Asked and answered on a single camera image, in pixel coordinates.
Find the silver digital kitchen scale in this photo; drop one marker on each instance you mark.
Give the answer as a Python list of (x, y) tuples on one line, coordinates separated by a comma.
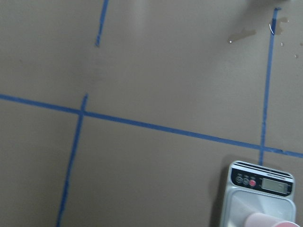
[(253, 189)]

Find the pink paper cup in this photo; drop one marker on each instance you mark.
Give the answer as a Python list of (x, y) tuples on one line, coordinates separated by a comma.
[(263, 220)]

